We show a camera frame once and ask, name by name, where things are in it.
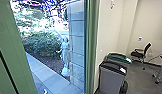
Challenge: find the green lid trash bin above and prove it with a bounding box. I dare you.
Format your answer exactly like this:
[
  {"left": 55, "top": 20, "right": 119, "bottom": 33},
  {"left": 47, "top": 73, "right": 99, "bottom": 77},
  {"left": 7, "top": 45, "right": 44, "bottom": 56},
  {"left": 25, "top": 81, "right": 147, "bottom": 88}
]
[{"left": 103, "top": 51, "right": 133, "bottom": 84}]

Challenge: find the grey trash bin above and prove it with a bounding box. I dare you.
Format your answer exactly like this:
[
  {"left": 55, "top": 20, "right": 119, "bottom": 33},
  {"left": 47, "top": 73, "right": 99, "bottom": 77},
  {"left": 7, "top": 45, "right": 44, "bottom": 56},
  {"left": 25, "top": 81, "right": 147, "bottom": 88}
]
[{"left": 98, "top": 60, "right": 128, "bottom": 94}]

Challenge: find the green outdoor hedge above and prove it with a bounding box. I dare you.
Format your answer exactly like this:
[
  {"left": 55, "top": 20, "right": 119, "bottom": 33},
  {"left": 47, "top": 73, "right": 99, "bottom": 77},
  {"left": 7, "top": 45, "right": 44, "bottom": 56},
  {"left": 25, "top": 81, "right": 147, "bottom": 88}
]
[{"left": 20, "top": 30, "right": 64, "bottom": 60}]

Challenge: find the black office chair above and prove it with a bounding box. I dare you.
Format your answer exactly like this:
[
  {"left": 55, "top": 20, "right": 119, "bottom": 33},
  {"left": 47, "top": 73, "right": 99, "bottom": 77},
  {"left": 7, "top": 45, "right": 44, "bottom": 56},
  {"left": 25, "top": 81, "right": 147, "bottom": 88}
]
[{"left": 130, "top": 41, "right": 153, "bottom": 70}]

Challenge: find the grey folding table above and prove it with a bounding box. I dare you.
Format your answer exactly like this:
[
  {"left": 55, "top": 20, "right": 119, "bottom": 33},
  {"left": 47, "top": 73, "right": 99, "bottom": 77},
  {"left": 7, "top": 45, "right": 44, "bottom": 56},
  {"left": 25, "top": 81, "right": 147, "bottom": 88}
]
[{"left": 151, "top": 52, "right": 162, "bottom": 85}]

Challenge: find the white wall switch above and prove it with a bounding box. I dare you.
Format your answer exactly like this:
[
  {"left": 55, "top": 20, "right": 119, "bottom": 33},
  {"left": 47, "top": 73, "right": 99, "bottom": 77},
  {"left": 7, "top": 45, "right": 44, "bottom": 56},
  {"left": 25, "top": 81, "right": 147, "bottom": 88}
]
[{"left": 109, "top": 0, "right": 115, "bottom": 10}]

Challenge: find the white wall outlet blue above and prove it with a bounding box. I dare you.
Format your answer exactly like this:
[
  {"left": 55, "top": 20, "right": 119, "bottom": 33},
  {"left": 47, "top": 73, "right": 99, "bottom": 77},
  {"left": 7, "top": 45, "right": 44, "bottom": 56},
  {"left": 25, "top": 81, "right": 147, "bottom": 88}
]
[{"left": 137, "top": 36, "right": 143, "bottom": 42}]

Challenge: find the green framed glass wall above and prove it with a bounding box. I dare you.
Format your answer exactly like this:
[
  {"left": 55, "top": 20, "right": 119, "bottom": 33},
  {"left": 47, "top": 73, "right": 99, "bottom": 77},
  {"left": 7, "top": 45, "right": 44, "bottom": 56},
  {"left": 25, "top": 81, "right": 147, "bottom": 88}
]
[{"left": 0, "top": 0, "right": 101, "bottom": 94}]

